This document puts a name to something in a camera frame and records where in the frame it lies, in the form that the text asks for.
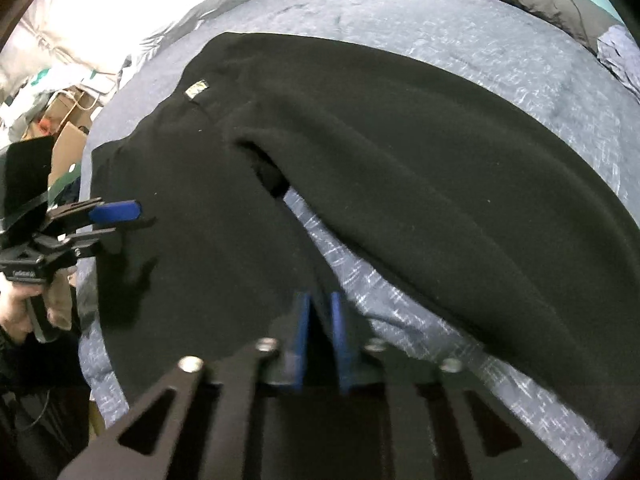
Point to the person's left forearm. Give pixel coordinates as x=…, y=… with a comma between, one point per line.
x=12, y=360

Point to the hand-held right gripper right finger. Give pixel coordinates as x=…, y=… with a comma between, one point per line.
x=337, y=340

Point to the cardboard box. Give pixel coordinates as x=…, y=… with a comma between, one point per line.
x=70, y=140

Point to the white plastic bag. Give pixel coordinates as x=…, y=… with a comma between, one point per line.
x=50, y=35

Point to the bed with blue sheet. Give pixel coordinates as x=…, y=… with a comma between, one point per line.
x=400, y=25

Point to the person's left hand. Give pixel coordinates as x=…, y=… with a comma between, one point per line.
x=10, y=305

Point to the purple checked shorts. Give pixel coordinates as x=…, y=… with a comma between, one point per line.
x=617, y=55

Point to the black pants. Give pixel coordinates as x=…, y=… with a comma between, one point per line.
x=400, y=160

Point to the light grey bed cover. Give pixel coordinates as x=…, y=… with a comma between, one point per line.
x=200, y=15

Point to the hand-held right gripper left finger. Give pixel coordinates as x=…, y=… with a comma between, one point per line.
x=300, y=340

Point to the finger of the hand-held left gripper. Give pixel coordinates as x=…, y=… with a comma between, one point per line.
x=117, y=211
x=95, y=242

